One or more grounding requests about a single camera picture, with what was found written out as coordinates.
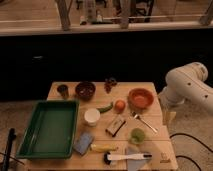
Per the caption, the yellow banana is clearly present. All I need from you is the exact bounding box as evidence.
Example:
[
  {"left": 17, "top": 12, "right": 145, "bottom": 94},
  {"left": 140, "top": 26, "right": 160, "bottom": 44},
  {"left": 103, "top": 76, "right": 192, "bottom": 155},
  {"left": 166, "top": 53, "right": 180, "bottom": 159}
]
[{"left": 90, "top": 144, "right": 118, "bottom": 152}]

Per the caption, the dark brown bowl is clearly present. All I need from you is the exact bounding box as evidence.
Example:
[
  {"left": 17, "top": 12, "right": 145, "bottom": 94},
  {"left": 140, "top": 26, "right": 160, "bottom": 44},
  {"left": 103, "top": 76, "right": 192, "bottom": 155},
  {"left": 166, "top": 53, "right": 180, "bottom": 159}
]
[{"left": 75, "top": 81, "right": 96, "bottom": 101}]

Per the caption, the white paper cup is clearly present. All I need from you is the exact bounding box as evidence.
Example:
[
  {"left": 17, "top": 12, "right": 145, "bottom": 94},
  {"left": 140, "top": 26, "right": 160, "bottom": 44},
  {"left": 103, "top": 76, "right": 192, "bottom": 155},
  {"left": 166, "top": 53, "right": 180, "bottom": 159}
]
[{"left": 84, "top": 108, "right": 100, "bottom": 126}]

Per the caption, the blue sponge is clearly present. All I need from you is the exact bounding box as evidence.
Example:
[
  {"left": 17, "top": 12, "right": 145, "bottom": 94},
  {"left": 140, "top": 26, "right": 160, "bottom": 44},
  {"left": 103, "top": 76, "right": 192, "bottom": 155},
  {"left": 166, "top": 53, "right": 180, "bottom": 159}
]
[{"left": 73, "top": 132, "right": 94, "bottom": 155}]

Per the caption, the orange plastic bowl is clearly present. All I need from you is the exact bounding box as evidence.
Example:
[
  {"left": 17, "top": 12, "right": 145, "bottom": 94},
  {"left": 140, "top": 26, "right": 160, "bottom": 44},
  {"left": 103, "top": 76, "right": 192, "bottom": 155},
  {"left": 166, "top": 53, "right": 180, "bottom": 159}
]
[{"left": 128, "top": 88, "right": 154, "bottom": 109}]

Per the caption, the black white eraser block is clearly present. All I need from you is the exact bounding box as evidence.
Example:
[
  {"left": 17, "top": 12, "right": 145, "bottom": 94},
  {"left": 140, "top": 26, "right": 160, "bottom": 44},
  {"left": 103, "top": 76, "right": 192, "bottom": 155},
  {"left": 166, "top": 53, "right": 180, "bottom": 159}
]
[{"left": 105, "top": 115, "right": 126, "bottom": 137}]

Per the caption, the grey cloth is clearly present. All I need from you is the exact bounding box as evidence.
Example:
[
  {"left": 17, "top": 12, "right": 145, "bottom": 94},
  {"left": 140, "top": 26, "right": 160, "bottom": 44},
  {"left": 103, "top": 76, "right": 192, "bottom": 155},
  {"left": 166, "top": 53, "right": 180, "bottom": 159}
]
[{"left": 125, "top": 147, "right": 152, "bottom": 171}]

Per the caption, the metal fork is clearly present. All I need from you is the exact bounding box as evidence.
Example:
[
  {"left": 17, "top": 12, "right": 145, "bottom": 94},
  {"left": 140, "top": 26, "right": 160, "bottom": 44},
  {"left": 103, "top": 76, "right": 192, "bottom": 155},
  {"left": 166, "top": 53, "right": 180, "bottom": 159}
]
[{"left": 131, "top": 112, "right": 158, "bottom": 133}]

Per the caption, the red orange apple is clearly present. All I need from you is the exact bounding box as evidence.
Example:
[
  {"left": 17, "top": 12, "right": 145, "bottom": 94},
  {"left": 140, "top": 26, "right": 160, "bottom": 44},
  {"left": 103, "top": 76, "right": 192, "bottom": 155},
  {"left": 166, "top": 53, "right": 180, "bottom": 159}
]
[{"left": 114, "top": 100, "right": 126, "bottom": 113}]

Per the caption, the dark metal cup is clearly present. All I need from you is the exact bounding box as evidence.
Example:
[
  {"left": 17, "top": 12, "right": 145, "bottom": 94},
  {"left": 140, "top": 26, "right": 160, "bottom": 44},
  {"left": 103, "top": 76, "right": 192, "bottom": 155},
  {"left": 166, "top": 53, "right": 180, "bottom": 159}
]
[{"left": 57, "top": 84, "right": 69, "bottom": 99}]

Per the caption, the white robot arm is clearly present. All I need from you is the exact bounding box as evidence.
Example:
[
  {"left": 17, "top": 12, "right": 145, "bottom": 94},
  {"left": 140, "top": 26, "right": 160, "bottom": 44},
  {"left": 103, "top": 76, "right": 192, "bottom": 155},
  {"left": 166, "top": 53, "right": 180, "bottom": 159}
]
[{"left": 159, "top": 62, "right": 213, "bottom": 115}]

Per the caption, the white handled brush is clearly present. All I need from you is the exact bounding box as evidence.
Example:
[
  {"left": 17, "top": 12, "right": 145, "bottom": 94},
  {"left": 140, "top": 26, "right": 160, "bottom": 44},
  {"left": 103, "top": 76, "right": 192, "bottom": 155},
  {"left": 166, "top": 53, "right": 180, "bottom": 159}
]
[{"left": 104, "top": 152, "right": 152, "bottom": 165}]

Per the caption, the black cable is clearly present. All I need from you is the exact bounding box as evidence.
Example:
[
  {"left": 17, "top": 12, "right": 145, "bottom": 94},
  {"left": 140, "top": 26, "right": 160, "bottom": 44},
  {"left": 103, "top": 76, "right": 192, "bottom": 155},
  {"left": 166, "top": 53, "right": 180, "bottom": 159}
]
[{"left": 169, "top": 132, "right": 213, "bottom": 171}]

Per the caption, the green plastic cup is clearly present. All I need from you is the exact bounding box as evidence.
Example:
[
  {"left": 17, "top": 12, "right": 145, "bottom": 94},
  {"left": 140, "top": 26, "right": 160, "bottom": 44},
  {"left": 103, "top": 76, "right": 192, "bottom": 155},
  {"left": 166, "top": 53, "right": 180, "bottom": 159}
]
[{"left": 129, "top": 128, "right": 145, "bottom": 145}]

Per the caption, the green plastic tray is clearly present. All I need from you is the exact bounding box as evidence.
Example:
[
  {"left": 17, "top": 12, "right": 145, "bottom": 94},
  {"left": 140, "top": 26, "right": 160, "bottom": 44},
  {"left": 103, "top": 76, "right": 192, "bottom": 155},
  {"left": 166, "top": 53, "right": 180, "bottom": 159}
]
[{"left": 16, "top": 100, "right": 79, "bottom": 159}]

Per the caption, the black stand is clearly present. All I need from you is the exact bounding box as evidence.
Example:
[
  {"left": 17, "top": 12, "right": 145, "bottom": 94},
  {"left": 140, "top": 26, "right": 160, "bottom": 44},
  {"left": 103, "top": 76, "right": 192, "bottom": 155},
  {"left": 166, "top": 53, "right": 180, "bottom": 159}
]
[{"left": 0, "top": 128, "right": 23, "bottom": 171}]

